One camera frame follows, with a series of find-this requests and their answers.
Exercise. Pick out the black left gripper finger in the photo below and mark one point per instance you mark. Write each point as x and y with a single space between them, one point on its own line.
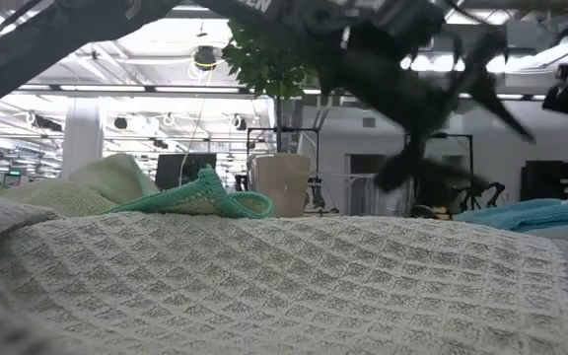
481 79
402 167

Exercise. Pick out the bright blue terry towel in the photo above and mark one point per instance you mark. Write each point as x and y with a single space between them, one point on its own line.
535 212

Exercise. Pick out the grey waffle towel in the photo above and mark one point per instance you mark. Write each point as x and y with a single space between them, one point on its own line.
264 281

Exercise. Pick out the pale green-edged towel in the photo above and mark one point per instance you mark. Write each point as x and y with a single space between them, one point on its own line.
116 182

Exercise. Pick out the black background robot arm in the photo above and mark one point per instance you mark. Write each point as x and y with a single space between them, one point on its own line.
240 183
481 192
317 194

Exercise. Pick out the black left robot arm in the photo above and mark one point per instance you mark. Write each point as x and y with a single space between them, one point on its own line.
42 44

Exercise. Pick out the person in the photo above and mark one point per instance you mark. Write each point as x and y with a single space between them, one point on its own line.
432 197

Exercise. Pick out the clear plastic bin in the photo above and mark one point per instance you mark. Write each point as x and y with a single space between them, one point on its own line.
363 194

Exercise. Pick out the green leafy plant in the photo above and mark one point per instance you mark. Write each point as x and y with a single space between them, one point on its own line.
264 64

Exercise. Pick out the white plant pot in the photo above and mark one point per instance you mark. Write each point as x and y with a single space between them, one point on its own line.
281 185

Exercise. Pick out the black storage cabinet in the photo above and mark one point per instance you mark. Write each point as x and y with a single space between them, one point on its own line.
557 180

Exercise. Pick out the black computer monitor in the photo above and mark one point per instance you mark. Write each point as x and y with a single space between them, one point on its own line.
185 170

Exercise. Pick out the white building column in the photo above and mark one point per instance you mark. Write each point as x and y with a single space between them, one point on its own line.
83 138

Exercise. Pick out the green exit sign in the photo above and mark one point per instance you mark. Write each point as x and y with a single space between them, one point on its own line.
15 173

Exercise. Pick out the black background station frame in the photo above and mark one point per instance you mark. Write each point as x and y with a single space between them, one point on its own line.
284 129
461 135

